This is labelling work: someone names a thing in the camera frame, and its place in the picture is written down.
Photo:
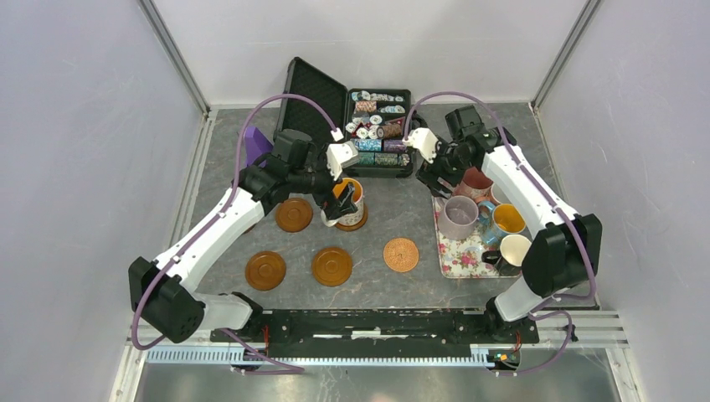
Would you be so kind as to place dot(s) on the white ceramic mug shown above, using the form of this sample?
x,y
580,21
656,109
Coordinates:
x,y
497,196

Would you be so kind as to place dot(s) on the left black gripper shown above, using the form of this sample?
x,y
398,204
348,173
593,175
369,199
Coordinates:
x,y
343,203

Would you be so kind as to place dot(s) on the lavender ceramic mug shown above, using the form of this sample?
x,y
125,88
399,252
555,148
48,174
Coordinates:
x,y
457,217

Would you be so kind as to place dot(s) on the purple plastic wedge stand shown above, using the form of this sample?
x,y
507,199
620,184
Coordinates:
x,y
255,145

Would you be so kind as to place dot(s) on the black mug cream inside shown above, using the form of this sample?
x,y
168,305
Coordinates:
x,y
508,258

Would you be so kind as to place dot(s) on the blue mug yellow inside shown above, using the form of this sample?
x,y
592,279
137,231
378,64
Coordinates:
x,y
499,221

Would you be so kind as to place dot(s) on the pink ceramic mug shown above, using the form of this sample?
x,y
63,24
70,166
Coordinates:
x,y
474,185

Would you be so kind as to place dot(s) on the woven rattan round coaster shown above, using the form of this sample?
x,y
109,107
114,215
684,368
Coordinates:
x,y
401,255

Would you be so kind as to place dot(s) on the brown wooden coaster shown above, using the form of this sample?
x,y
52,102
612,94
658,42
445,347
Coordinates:
x,y
265,270
358,225
293,215
332,266

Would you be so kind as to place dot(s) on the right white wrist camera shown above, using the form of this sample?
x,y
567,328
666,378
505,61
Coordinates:
x,y
425,142

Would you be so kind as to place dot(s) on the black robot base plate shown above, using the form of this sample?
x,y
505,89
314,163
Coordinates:
x,y
382,333

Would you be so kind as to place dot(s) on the black poker chip case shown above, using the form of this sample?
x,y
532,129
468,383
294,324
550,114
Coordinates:
x,y
372,119

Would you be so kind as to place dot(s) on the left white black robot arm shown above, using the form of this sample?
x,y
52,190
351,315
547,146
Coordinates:
x,y
163,289

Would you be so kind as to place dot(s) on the floral mug orange inside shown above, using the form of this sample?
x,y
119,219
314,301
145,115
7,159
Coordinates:
x,y
352,190

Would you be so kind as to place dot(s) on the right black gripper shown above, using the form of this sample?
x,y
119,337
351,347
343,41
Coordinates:
x,y
429,173

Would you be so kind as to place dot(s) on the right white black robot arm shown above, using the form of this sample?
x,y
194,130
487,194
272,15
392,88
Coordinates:
x,y
562,261

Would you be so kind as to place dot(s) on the floral rectangular tray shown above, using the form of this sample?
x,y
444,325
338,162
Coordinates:
x,y
462,259

